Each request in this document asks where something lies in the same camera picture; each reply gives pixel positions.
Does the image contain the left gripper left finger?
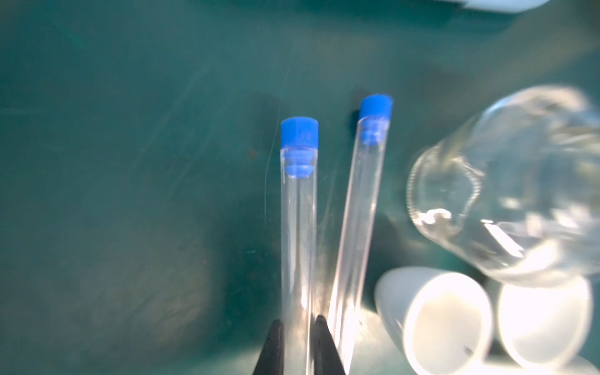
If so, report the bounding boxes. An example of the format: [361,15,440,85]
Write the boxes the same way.
[252,320,284,375]

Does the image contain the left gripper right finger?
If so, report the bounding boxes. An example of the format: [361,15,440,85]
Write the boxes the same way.
[312,315,346,375]

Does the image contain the test tube blue cap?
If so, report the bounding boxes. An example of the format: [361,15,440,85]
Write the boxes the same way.
[280,117,319,374]
[327,94,393,373]

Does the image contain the small white crucible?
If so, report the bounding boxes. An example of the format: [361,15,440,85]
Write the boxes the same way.
[374,267,493,374]

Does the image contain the white ceramic mortar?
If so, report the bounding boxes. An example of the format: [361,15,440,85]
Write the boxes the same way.
[484,277,594,370]

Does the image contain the white plastic storage bin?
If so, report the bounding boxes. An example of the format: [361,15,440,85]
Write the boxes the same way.
[444,0,548,14]

